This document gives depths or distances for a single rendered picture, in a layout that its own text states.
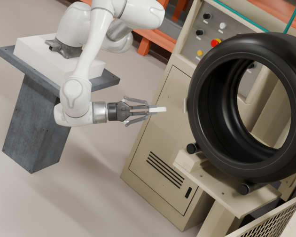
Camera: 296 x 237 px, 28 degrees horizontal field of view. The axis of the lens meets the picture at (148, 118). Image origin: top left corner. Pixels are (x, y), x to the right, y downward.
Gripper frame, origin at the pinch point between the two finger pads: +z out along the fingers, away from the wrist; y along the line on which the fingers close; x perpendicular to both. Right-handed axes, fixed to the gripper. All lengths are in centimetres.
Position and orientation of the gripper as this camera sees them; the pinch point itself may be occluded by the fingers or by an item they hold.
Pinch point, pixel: (157, 109)
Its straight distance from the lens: 239.1
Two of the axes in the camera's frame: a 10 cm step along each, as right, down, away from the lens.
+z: 10.0, -0.5, 0.5
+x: 0.6, 1.4, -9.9
